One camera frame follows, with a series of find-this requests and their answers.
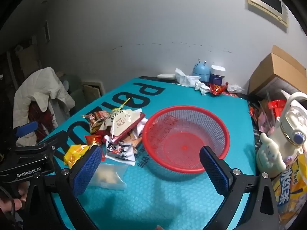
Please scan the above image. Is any tan cardboard board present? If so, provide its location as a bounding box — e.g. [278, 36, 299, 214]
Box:
[82, 81, 106, 101]

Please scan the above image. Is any white triangular snack packet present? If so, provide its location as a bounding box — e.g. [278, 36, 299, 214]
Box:
[106, 109, 146, 142]

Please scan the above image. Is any blue cartoon humidifier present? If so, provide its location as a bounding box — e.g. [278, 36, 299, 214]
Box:
[192, 58, 211, 82]

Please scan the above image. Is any clear plastic snack packet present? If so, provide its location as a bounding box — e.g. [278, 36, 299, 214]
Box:
[90, 163, 129, 191]

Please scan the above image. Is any yellow candy packet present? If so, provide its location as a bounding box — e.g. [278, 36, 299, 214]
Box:
[64, 144, 90, 169]

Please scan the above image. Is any crumpled clear plastic wrapper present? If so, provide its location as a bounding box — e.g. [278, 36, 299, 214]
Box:
[227, 84, 245, 94]

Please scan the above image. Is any yellow plastic stick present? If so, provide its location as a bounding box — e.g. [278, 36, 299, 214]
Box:
[119, 98, 131, 112]

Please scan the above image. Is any red plastic mesh basket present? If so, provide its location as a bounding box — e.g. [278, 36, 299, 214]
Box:
[142, 105, 231, 174]

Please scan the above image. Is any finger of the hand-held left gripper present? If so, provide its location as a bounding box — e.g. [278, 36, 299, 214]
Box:
[11, 121, 39, 146]
[40, 131, 72, 159]

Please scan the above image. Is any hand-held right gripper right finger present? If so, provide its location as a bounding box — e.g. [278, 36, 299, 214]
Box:
[199, 146, 281, 230]

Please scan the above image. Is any cream wall intercom panel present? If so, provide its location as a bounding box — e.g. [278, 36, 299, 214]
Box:
[247, 0, 288, 27]

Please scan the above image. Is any white quilted jacket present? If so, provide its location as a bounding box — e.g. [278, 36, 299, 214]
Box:
[12, 67, 76, 127]

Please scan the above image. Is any red knitted cloth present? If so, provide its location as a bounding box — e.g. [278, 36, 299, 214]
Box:
[28, 102, 57, 137]

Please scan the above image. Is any person's left hand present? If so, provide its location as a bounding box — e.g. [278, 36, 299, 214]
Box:
[0, 188, 28, 221]

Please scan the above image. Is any open cardboard box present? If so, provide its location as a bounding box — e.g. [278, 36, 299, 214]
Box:
[248, 45, 307, 96]

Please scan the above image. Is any white dark-blue jar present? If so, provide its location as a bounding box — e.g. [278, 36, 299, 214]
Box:
[209, 65, 226, 85]

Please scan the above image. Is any tan snack packet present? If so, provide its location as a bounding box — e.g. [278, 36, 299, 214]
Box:
[131, 136, 145, 154]

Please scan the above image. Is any teal bubble mailer mat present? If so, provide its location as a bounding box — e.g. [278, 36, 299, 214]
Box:
[38, 77, 258, 230]

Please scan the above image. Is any red shiny box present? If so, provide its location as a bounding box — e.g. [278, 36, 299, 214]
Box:
[267, 99, 287, 118]

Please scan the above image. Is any crumpled white tissue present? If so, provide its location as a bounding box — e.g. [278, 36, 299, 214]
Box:
[194, 81, 211, 96]

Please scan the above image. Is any brown cereal packet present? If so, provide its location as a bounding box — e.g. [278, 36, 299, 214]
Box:
[82, 111, 113, 135]

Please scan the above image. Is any white snack wrapper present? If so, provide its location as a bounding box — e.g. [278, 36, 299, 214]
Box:
[133, 117, 149, 139]

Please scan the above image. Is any red candy wrapper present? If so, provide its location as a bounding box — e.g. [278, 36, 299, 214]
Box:
[209, 82, 229, 97]

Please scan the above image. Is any cream cartoon water bottle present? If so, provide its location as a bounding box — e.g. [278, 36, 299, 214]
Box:
[256, 92, 307, 180]

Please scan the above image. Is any yellow iced tea bottle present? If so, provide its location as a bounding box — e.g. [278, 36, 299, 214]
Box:
[272, 153, 307, 223]

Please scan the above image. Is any white red-trimmed snack packet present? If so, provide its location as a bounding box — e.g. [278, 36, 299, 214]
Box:
[104, 135, 137, 166]

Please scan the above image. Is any clear box of pink paper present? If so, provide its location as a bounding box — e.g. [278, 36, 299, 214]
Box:
[249, 101, 271, 135]

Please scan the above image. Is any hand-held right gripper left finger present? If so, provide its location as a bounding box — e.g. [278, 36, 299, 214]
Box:
[23, 145, 106, 230]

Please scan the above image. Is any small red snack packet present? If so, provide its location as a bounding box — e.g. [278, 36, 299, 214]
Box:
[85, 134, 104, 146]

